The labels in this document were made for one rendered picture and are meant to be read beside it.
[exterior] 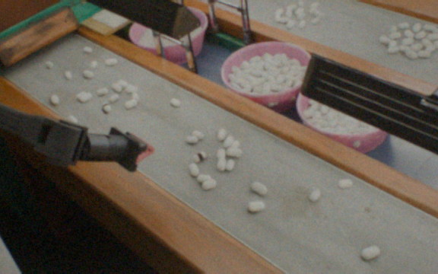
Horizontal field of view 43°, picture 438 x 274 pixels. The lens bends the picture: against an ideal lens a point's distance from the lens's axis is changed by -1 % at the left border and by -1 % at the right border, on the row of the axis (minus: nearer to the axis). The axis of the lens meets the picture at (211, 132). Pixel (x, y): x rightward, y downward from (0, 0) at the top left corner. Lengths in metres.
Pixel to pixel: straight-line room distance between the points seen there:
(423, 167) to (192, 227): 0.59
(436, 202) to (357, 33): 0.72
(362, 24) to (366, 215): 0.78
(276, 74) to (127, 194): 0.59
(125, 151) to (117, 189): 0.19
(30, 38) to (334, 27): 0.99
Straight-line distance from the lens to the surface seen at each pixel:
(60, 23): 1.96
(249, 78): 1.63
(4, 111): 1.17
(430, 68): 1.65
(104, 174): 1.39
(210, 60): 1.85
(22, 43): 1.91
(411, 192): 1.26
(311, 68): 1.03
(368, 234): 1.20
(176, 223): 1.23
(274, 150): 1.38
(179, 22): 1.25
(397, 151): 1.47
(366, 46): 1.73
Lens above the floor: 1.68
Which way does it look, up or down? 40 degrees down
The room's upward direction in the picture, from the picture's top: 11 degrees counter-clockwise
